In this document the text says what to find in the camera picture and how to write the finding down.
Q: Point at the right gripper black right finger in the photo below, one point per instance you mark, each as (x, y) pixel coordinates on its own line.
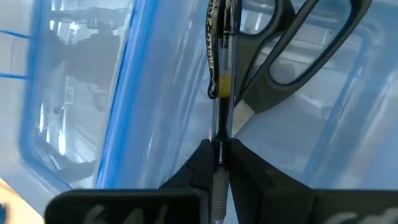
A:
(264, 186)

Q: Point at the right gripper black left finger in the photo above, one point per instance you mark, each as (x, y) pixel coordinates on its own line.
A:
(192, 180)

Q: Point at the black clear-barrel gel pen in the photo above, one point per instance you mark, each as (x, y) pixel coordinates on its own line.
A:
(224, 118)

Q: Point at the blue translucent plastic supply box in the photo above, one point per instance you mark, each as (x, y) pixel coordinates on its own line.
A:
(155, 93)

